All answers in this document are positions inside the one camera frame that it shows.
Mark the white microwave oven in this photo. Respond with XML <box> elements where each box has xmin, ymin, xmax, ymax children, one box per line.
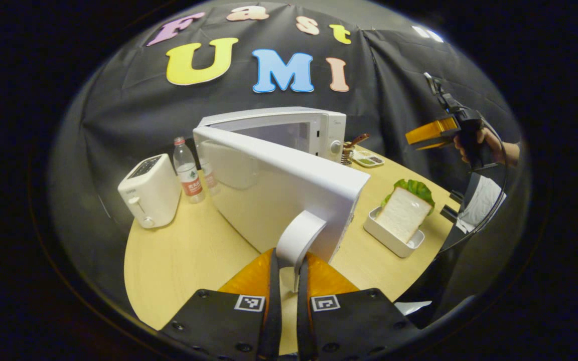
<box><xmin>192</xmin><ymin>106</ymin><xmax>371</xmax><ymax>294</ymax></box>

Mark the white toaster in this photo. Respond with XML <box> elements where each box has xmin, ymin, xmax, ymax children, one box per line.
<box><xmin>117</xmin><ymin>153</ymin><xmax>182</xmax><ymax>230</ymax></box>

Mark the white divided dish of beans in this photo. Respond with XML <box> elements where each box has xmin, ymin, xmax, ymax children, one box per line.
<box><xmin>352</xmin><ymin>150</ymin><xmax>385</xmax><ymax>168</ymax></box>

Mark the clear plastic water bottle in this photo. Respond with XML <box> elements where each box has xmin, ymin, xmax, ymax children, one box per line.
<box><xmin>173</xmin><ymin>136</ymin><xmax>206</xmax><ymax>204</ymax></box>

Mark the white rectangular tray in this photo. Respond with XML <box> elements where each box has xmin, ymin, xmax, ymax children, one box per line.
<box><xmin>363</xmin><ymin>206</ymin><xmax>425</xmax><ymax>259</ymax></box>

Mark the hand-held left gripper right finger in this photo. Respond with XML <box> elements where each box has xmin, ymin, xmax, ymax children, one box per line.
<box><xmin>297</xmin><ymin>251</ymin><xmax>422</xmax><ymax>361</ymax></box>

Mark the small ceiling light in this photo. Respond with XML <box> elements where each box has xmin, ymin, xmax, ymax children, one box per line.
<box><xmin>412</xmin><ymin>25</ymin><xmax>444</xmax><ymax>43</ymax></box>

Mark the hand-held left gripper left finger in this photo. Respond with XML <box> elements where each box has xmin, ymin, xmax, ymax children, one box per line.
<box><xmin>159</xmin><ymin>247</ymin><xmax>282</xmax><ymax>361</ymax></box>

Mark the brown spoon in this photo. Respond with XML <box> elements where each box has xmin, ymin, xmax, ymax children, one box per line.
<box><xmin>345</xmin><ymin>133</ymin><xmax>370</xmax><ymax>150</ymax></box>

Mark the toast and lettuce sandwich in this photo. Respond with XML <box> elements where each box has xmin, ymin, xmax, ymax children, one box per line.
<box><xmin>375</xmin><ymin>179</ymin><xmax>436</xmax><ymax>245</ymax></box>

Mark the person's white shirt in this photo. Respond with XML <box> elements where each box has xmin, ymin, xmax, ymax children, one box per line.
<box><xmin>456</xmin><ymin>175</ymin><xmax>506</xmax><ymax>234</ymax></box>

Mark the black backdrop cloth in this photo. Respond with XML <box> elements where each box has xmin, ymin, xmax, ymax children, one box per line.
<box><xmin>48</xmin><ymin>0</ymin><xmax>525</xmax><ymax>321</ymax></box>

